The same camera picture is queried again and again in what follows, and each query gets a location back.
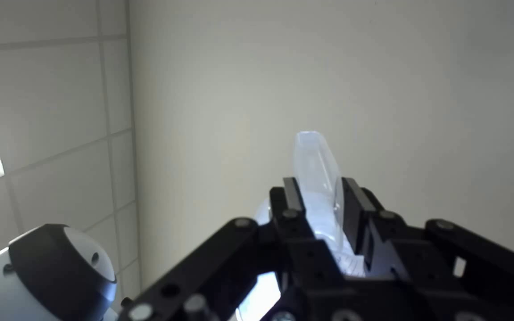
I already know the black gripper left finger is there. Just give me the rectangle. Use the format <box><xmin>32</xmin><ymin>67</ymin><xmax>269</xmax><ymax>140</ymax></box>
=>
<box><xmin>119</xmin><ymin>174</ymin><xmax>349</xmax><ymax>321</ymax></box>

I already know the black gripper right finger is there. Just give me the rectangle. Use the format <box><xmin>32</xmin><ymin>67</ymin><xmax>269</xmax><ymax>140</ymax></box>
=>
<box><xmin>340</xmin><ymin>174</ymin><xmax>514</xmax><ymax>321</ymax></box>

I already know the clear plastic measuring jug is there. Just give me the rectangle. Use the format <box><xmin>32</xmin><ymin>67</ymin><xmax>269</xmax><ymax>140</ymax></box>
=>
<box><xmin>230</xmin><ymin>128</ymin><xmax>369</xmax><ymax>321</ymax></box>

